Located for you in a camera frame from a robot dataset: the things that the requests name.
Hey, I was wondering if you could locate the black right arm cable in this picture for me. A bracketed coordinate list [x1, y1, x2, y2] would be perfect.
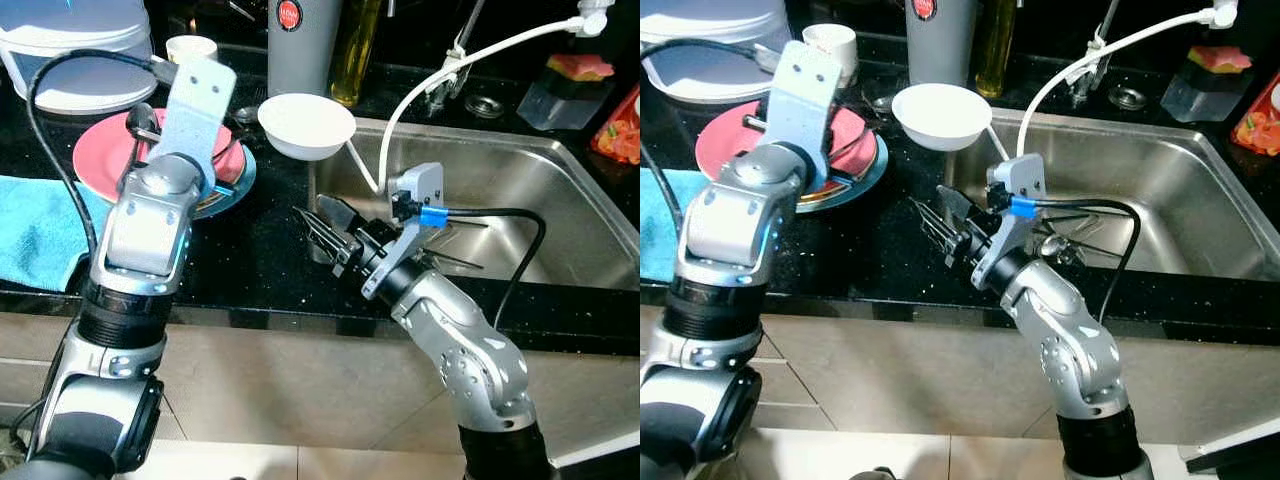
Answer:
[420, 205, 549, 332]
[1010, 198, 1142, 327]

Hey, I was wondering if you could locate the red orange refill pouch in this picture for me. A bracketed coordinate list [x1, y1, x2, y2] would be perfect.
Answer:
[1232, 75, 1280, 157]
[590, 85, 641, 167]

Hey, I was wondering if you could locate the white bowl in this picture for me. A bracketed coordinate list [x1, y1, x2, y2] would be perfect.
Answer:
[892, 83, 994, 154]
[257, 92, 359, 164]

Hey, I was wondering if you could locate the grey stone cabinet front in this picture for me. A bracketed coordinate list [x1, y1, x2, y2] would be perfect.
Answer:
[0, 298, 641, 453]
[740, 290, 1280, 446]

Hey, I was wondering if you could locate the white plastic storage container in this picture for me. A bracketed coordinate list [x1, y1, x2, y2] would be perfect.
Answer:
[0, 0, 157, 115]
[640, 0, 792, 105]

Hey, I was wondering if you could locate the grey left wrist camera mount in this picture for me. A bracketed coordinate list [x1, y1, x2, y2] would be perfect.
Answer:
[765, 40, 845, 192]
[150, 55, 239, 192]

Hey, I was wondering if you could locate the yellow oil bottle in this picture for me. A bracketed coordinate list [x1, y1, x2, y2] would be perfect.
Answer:
[975, 0, 1020, 100]
[330, 0, 387, 109]

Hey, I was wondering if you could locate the pink plate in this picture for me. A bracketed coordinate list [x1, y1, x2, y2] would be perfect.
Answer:
[72, 108, 247, 202]
[695, 100, 880, 197]

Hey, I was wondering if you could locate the black cabinet with white edge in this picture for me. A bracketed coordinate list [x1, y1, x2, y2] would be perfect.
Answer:
[555, 440, 641, 480]
[1180, 438, 1280, 479]

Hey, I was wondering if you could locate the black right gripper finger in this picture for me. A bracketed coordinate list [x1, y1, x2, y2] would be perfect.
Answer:
[316, 195, 367, 234]
[935, 185, 987, 227]
[910, 197, 967, 263]
[293, 205, 353, 267]

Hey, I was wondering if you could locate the metal faucet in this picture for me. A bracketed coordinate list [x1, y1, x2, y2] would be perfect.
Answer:
[1065, 0, 1122, 107]
[425, 0, 487, 102]

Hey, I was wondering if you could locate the grey flask with red logo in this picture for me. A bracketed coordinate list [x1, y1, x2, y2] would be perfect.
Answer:
[267, 0, 345, 99]
[905, 0, 980, 89]

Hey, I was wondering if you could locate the white hose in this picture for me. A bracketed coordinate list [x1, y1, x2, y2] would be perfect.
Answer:
[344, 0, 614, 197]
[984, 0, 1240, 163]

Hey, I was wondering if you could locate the pink yellow sponge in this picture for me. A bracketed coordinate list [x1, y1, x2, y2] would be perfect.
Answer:
[1190, 45, 1254, 74]
[545, 53, 615, 84]

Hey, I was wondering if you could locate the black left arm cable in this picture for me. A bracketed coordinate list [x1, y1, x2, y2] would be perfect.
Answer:
[640, 38, 784, 242]
[25, 48, 184, 217]

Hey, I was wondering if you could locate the white printed mug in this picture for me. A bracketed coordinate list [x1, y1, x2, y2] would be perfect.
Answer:
[165, 35, 220, 67]
[803, 23, 860, 87]

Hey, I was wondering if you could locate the blue terry towel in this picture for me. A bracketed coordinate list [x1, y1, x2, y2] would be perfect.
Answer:
[640, 168, 707, 284]
[0, 175, 112, 294]

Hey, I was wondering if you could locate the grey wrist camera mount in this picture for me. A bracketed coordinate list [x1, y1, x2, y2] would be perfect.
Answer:
[972, 155, 1047, 292]
[360, 163, 445, 302]
[150, 55, 239, 192]
[765, 40, 845, 192]

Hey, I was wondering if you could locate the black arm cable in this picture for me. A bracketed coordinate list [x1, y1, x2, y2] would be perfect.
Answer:
[25, 48, 184, 217]
[1010, 198, 1142, 327]
[640, 38, 784, 242]
[420, 205, 549, 332]

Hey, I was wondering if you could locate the stainless steel sink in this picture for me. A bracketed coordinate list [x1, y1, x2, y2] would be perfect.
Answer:
[945, 108, 1280, 282]
[308, 118, 641, 292]

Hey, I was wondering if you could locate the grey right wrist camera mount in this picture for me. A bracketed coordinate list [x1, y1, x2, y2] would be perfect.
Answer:
[972, 155, 1047, 292]
[360, 163, 445, 302]

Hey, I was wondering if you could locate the grey rimmed plate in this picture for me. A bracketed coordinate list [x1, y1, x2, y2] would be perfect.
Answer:
[188, 140, 259, 220]
[790, 130, 890, 215]

